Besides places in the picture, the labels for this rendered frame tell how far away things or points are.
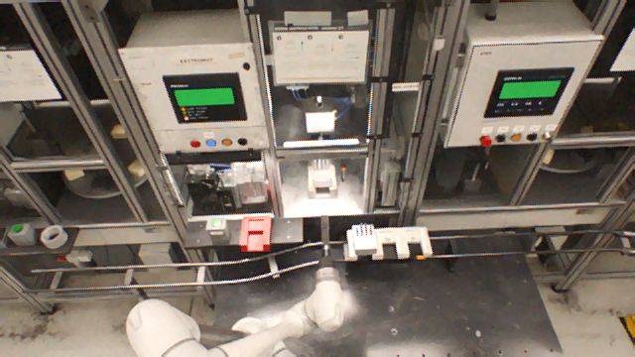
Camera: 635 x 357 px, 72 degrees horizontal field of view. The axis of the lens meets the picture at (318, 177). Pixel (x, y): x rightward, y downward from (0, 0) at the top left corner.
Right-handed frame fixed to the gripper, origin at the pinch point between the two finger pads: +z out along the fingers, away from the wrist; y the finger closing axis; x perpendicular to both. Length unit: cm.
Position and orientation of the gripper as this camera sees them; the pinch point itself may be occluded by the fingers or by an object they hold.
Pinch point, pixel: (324, 226)
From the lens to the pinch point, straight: 175.1
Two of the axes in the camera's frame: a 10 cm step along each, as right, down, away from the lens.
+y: -0.3, -6.6, -7.5
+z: -0.3, -7.5, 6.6
